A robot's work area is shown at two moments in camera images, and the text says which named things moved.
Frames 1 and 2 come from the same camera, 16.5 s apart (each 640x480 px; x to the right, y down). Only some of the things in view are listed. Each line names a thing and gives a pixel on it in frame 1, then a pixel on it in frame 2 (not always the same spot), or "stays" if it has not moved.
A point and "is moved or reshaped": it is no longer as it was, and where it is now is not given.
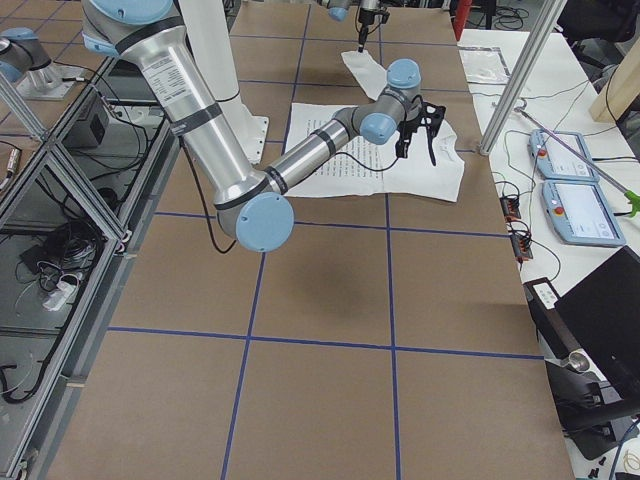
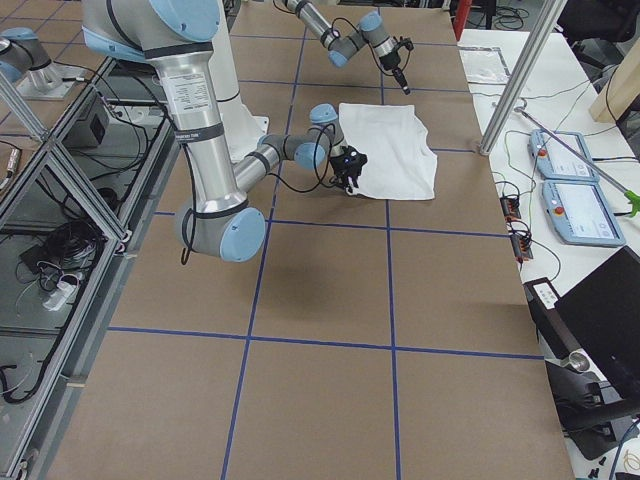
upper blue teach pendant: (556, 159) stays
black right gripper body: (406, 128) to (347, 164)
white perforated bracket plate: (209, 36) stays
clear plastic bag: (484, 65) stays
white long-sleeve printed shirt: (432, 168) is moved or reshaped
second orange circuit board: (521, 248) stays
